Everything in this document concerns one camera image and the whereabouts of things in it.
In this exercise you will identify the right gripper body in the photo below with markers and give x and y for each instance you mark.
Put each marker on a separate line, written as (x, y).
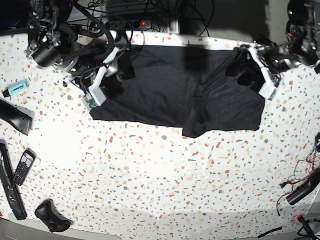
(111, 67)

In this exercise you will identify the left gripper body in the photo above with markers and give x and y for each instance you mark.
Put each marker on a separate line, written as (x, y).
(255, 61)

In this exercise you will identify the black T-shirt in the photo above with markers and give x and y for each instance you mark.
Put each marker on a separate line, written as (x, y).
(184, 87)

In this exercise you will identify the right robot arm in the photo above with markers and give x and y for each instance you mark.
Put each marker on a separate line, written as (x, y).
(52, 41)

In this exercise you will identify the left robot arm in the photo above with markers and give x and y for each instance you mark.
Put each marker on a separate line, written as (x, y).
(303, 38)

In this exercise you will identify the turquoise highlighter pen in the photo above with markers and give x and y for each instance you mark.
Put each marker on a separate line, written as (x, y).
(15, 88)

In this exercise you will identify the black remote control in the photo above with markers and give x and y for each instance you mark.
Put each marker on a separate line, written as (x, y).
(25, 163)

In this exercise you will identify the black game controller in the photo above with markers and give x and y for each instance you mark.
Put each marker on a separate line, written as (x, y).
(47, 213)

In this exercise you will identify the long black flat bar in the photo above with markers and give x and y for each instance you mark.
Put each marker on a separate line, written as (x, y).
(10, 188)

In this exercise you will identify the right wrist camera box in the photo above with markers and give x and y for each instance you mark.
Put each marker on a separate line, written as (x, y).
(94, 98)

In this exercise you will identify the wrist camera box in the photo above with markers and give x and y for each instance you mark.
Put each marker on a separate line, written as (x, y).
(94, 98)
(267, 91)

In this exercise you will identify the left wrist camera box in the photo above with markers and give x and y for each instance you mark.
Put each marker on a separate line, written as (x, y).
(267, 91)

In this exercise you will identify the black cylinder handle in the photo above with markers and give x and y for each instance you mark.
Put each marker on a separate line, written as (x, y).
(304, 189)

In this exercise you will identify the red handled clamp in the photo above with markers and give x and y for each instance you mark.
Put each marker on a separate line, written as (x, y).
(306, 227)

